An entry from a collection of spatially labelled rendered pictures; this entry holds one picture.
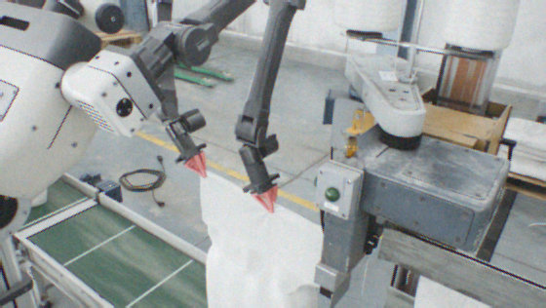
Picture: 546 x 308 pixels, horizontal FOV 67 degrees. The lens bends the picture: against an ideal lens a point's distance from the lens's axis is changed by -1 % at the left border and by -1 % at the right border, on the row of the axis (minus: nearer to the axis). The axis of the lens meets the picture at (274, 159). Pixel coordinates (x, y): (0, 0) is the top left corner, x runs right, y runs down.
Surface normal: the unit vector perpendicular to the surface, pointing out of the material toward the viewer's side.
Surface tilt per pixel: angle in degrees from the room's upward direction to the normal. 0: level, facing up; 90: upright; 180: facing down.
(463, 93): 90
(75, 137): 90
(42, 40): 50
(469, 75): 90
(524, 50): 90
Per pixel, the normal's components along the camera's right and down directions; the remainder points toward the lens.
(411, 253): -0.58, 0.35
